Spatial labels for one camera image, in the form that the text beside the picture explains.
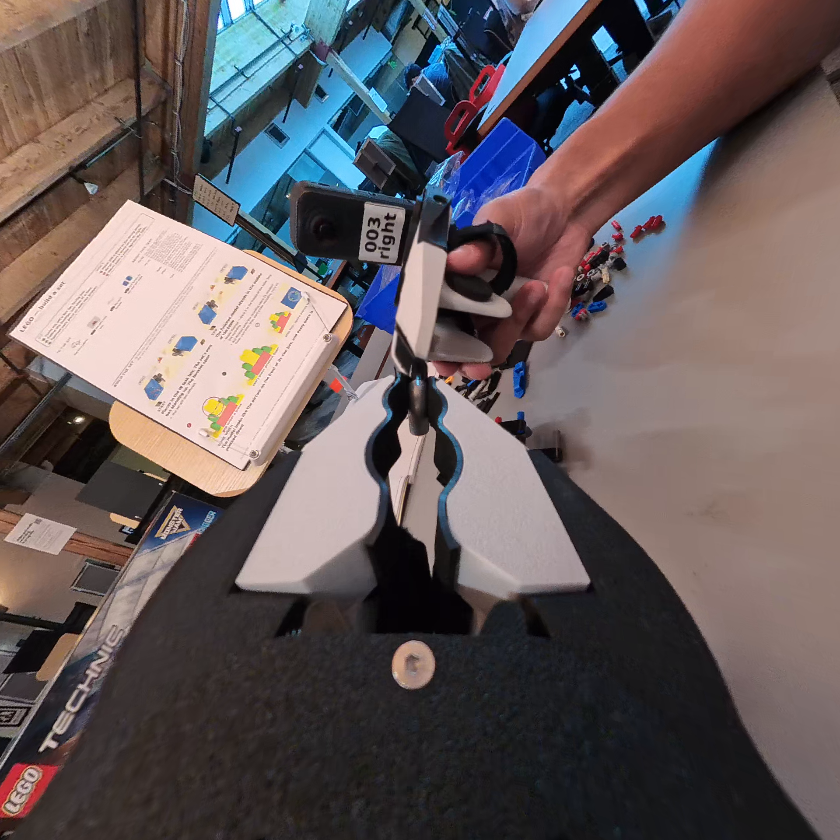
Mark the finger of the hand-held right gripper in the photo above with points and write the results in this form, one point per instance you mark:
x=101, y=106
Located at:
x=420, y=302

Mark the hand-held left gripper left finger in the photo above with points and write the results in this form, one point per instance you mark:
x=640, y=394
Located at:
x=308, y=525

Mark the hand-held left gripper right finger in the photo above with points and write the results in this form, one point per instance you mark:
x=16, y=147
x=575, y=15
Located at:
x=518, y=525

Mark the grey elbow lego piece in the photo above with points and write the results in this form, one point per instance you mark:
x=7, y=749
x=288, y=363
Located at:
x=418, y=407

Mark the person's right forearm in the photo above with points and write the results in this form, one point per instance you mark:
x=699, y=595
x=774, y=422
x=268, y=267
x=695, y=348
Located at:
x=656, y=111

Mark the pile of lego beams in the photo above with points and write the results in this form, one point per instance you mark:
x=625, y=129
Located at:
x=485, y=387

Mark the pile of small lego pins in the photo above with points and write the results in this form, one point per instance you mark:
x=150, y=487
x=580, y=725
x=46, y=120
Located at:
x=600, y=275

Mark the monster truck lego box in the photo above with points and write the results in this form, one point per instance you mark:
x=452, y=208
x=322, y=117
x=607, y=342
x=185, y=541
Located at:
x=98, y=623

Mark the person's right hand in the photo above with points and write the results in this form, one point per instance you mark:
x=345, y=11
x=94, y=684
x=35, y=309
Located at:
x=551, y=249

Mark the white sheet clip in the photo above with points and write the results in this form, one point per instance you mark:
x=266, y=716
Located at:
x=326, y=338
x=254, y=453

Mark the blue bin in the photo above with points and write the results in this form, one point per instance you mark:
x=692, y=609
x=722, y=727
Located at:
x=499, y=164

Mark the red plastic carrier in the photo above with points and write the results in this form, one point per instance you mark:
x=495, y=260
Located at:
x=469, y=108

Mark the white instruction sheet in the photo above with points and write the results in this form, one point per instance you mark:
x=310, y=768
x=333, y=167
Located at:
x=184, y=328

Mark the wooden office desk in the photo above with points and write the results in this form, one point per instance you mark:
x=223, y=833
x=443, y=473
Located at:
x=531, y=59

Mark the white wall notice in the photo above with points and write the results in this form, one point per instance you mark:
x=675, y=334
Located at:
x=36, y=533

